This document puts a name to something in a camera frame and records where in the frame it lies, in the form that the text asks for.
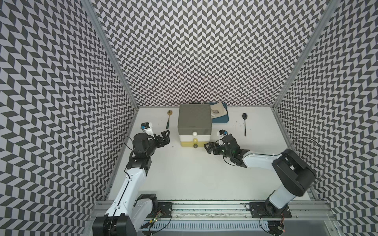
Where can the black spoon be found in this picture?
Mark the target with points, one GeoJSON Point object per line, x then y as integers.
{"type": "Point", "coordinates": [244, 117]}

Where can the beige folded cloth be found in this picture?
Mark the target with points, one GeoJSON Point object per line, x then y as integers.
{"type": "Point", "coordinates": [219, 107]}

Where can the aluminium front rail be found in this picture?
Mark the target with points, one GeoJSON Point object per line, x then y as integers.
{"type": "Point", "coordinates": [246, 210]}

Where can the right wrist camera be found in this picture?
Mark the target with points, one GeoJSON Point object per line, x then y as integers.
{"type": "Point", "coordinates": [222, 133]}

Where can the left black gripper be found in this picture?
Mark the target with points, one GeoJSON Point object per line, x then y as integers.
{"type": "Point", "coordinates": [165, 138]}

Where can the gold spoon green handle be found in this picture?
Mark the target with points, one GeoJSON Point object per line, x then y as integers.
{"type": "Point", "coordinates": [169, 113]}

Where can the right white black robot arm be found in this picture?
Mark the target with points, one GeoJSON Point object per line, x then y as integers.
{"type": "Point", "coordinates": [294, 173]}

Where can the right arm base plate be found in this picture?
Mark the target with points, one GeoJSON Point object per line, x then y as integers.
{"type": "Point", "coordinates": [268, 210]}

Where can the teal blue tray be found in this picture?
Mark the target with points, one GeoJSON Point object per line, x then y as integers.
{"type": "Point", "coordinates": [223, 119]}

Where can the grey three-drawer storage box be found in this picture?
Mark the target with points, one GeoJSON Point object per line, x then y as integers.
{"type": "Point", "coordinates": [194, 125]}

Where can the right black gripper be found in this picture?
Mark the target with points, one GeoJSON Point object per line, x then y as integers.
{"type": "Point", "coordinates": [211, 144]}

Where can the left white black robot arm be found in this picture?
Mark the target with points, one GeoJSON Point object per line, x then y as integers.
{"type": "Point", "coordinates": [129, 209]}

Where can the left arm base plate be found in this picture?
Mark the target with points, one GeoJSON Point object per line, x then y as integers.
{"type": "Point", "coordinates": [164, 208]}

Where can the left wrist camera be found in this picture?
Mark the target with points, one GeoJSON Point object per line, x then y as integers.
{"type": "Point", "coordinates": [148, 129]}

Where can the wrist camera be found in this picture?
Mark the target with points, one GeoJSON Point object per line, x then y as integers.
{"type": "Point", "coordinates": [222, 133]}
{"type": "Point", "coordinates": [148, 129]}

